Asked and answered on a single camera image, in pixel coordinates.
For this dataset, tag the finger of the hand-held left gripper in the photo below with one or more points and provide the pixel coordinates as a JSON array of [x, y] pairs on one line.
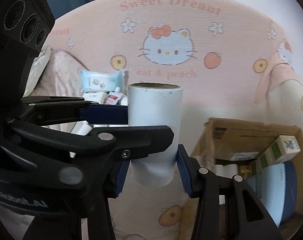
[[109, 115], [141, 140]]

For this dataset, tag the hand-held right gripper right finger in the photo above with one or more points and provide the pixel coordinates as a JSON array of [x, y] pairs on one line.
[[185, 172]]

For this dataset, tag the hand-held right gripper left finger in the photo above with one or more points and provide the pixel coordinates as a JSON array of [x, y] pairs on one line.
[[121, 180]]

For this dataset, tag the white paper roll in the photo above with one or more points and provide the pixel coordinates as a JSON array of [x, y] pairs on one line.
[[154, 110], [225, 170]]

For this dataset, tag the brown cardboard box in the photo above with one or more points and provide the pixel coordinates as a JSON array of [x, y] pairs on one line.
[[209, 140]]

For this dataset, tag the red white small tube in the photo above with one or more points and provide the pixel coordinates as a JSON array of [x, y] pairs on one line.
[[112, 97]]

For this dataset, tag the small white box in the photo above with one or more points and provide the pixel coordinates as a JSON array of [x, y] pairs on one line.
[[94, 97]]

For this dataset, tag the light blue wet wipes pack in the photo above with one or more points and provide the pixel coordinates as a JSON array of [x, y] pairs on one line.
[[101, 81]]

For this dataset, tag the pink floral pillow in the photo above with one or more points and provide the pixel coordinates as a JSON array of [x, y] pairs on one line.
[[61, 75]]

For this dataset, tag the colourful flat box yellow edge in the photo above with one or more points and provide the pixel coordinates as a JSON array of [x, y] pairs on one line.
[[245, 172]]

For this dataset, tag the pink printed blanket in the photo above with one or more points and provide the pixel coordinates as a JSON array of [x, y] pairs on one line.
[[216, 92]]

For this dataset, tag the green white carton pack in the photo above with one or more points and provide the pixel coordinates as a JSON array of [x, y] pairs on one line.
[[286, 147]]

